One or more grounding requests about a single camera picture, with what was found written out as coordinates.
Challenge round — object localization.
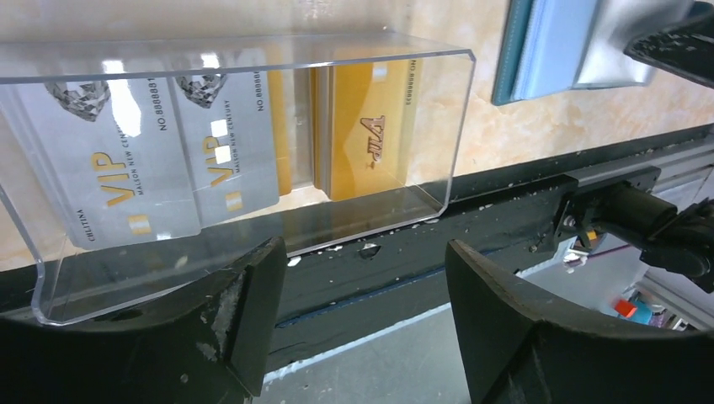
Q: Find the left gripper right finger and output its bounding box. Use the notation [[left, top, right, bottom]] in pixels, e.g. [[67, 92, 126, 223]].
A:
[[445, 240, 713, 403]]

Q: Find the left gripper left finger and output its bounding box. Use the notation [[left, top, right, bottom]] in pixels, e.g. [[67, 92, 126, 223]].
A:
[[1, 237, 288, 403]]

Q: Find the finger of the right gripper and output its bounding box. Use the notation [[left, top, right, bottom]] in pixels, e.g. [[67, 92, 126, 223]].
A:
[[624, 1, 713, 88]]

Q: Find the blue card holder wallet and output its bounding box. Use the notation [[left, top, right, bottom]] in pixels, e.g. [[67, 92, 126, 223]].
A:
[[492, 1, 695, 106]]

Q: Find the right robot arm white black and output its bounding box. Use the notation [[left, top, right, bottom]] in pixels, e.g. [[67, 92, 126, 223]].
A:
[[554, 1, 713, 293]]

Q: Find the clear acrylic card stand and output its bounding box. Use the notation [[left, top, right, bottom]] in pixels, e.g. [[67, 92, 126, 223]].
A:
[[1, 32, 476, 326]]

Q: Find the silver VIP card left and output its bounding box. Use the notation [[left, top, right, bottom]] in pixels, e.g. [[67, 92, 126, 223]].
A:
[[8, 78, 200, 250]]

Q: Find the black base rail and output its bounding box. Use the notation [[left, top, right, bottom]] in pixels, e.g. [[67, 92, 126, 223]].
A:
[[0, 125, 714, 369]]

